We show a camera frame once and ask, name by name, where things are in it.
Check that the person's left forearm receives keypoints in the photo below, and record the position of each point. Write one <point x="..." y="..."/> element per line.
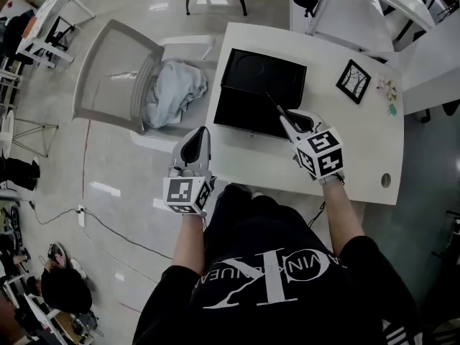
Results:
<point x="188" y="243"/>

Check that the grey mesh office chair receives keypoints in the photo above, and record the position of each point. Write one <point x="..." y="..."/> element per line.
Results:
<point x="115" y="67"/>

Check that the green item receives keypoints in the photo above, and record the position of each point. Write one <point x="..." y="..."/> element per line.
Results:
<point x="392" y="109"/>

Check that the white rectangular table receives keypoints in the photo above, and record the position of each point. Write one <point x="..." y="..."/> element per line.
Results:
<point x="46" y="9"/>

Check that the person's white shoe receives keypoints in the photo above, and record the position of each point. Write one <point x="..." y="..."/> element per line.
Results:
<point x="257" y="194"/>

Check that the black pen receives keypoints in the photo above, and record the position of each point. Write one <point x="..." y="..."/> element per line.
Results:
<point x="275" y="103"/>

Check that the person's black printed shirt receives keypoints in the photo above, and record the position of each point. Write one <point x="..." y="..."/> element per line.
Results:
<point x="273" y="318"/>

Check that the black picture frame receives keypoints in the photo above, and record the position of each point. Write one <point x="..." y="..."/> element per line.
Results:
<point x="354" y="81"/>

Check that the white power strip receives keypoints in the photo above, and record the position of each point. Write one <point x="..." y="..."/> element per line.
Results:
<point x="81" y="216"/>

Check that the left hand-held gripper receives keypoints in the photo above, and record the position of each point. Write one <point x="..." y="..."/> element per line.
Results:
<point x="183" y="194"/>

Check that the person's right forearm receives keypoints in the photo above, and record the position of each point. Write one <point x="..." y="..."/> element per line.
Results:
<point x="343" y="217"/>

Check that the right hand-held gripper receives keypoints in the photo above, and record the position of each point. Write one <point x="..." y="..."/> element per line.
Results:
<point x="321" y="153"/>

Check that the light blue crumpled cloth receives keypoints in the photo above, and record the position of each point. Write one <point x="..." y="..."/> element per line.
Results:
<point x="176" y="92"/>

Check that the round white side table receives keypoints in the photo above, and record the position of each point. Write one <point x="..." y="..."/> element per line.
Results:
<point x="7" y="135"/>

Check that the person's black trousers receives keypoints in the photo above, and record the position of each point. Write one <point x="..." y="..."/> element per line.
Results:
<point x="251" y="221"/>

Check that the black box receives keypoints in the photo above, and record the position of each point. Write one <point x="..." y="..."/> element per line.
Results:
<point x="251" y="106"/>

